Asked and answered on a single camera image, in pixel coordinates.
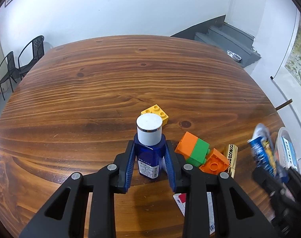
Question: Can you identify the wooden stick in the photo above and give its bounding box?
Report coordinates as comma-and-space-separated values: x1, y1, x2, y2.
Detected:
275, 99, 292, 111

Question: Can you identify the orange square toy block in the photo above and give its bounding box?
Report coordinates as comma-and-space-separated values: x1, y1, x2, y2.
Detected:
199, 148, 230, 175

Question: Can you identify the blue white toothpaste tube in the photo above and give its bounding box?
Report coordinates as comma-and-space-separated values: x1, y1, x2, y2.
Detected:
247, 123, 280, 179

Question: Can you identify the clear plastic bowl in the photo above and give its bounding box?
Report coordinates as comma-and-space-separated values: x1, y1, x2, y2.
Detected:
275, 127, 299, 171

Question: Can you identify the yellow toy block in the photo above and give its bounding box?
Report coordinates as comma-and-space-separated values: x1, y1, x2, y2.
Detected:
140, 104, 169, 126

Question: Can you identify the orange green toy block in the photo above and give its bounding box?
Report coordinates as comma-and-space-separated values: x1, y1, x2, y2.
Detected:
175, 132, 210, 167

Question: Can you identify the black metal chair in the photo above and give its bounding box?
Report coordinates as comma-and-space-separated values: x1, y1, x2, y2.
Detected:
0, 51, 18, 100
18, 35, 45, 80

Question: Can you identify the white medicine box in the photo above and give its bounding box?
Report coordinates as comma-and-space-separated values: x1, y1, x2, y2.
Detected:
173, 192, 216, 236

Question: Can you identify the blue bottle white cap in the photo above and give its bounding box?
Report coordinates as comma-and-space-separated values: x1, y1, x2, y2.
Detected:
134, 113, 166, 179

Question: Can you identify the black metal chair near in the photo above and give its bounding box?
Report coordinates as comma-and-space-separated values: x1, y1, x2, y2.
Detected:
0, 51, 18, 100

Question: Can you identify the foil bowl on stair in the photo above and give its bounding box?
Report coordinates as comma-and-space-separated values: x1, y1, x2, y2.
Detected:
226, 50, 242, 62

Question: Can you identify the black metal chair far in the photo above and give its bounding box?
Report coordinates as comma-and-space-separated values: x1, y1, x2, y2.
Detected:
18, 35, 45, 80

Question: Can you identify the grey staircase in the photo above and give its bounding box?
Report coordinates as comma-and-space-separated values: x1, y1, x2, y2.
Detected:
173, 15, 261, 68

